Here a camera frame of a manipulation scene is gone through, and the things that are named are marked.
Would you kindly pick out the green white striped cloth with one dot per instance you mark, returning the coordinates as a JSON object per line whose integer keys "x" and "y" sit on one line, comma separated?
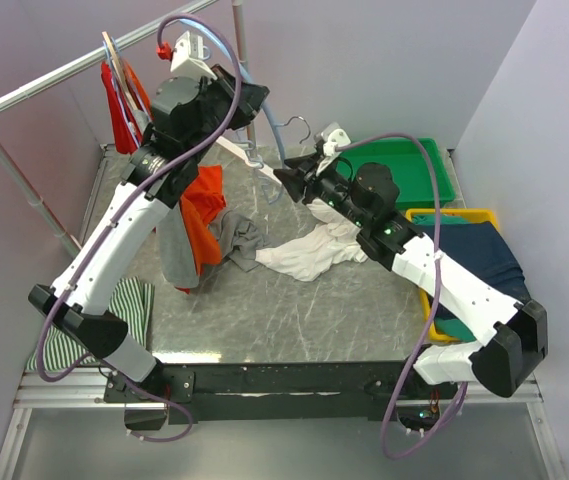
{"x": 75, "y": 335}

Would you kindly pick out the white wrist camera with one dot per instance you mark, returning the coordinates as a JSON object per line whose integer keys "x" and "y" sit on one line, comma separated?
{"x": 331, "y": 138}
{"x": 187, "y": 57}

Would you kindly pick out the light blue hanger of red shirt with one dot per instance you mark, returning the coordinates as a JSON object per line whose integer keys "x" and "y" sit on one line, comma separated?
{"x": 141, "y": 94}

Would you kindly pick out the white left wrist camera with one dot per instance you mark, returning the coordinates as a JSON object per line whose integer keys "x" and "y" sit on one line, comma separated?
{"x": 187, "y": 57}

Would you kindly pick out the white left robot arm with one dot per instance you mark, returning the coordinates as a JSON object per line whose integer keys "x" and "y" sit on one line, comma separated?
{"x": 89, "y": 281}

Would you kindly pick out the wooden hanger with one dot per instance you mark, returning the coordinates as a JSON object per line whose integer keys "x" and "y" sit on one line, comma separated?
{"x": 124, "y": 87}

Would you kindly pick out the orange t shirt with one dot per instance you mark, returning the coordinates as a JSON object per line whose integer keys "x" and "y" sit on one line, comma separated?
{"x": 184, "y": 113}

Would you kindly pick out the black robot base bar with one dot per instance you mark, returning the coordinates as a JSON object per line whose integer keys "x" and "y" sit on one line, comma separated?
{"x": 194, "y": 393}

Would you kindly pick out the green plastic bin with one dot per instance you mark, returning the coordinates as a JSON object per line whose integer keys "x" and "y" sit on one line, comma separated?
{"x": 408, "y": 168}

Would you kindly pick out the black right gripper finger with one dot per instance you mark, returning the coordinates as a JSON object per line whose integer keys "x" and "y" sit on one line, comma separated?
{"x": 304, "y": 163}
{"x": 294, "y": 182}

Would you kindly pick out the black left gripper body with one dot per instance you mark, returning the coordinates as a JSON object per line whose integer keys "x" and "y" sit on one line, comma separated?
{"x": 223, "y": 102}

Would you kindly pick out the blue denim jeans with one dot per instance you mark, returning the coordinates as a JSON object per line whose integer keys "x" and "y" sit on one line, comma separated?
{"x": 480, "y": 249}

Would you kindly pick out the yellow plastic bin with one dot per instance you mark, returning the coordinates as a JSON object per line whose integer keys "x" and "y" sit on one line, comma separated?
{"x": 474, "y": 216}

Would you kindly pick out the red t shirt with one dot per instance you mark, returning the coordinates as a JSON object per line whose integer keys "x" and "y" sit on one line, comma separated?
{"x": 126, "y": 134}

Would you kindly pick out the silver clothes rack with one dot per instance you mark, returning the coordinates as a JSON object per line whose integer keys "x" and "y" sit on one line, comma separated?
{"x": 71, "y": 69}

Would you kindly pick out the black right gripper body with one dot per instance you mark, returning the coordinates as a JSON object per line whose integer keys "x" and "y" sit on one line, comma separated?
{"x": 329, "y": 184}

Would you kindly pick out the white t shirt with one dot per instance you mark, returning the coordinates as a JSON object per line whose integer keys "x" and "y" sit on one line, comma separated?
{"x": 331, "y": 242}

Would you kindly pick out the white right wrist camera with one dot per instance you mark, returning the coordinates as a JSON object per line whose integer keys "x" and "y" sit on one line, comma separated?
{"x": 331, "y": 138}

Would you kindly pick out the grey adidas t shirt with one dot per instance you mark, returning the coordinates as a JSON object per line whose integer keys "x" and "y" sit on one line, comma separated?
{"x": 234, "y": 240}

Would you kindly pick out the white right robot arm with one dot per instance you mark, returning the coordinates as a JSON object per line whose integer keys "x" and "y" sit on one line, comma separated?
{"x": 510, "y": 336}

